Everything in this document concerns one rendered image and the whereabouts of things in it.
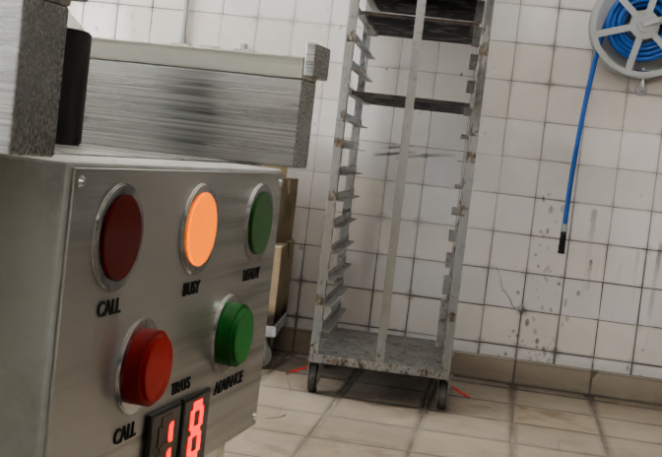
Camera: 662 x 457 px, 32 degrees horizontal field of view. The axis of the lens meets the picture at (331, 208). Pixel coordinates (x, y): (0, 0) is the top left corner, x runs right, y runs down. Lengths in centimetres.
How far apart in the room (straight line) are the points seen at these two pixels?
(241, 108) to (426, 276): 403
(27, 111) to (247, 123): 28
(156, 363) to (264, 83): 22
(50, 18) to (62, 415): 14
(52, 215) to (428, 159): 426
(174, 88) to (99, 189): 24
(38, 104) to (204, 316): 19
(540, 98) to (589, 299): 82
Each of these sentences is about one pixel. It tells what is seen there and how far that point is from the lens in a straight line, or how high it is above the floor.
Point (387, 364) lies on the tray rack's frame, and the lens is 394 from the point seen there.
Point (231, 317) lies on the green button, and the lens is 54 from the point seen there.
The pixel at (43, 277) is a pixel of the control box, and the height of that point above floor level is 80.
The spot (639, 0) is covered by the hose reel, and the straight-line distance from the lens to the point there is 455.
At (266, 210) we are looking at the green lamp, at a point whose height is 82.
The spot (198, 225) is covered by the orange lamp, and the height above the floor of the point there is 81.
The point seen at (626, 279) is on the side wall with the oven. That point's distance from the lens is 466.
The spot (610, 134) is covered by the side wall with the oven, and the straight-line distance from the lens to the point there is 463.
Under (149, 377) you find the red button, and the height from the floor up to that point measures 76.
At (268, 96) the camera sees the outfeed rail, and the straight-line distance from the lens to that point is 63.
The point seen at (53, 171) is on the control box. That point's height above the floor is 83.
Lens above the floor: 85
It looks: 3 degrees down
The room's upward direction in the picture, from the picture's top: 7 degrees clockwise
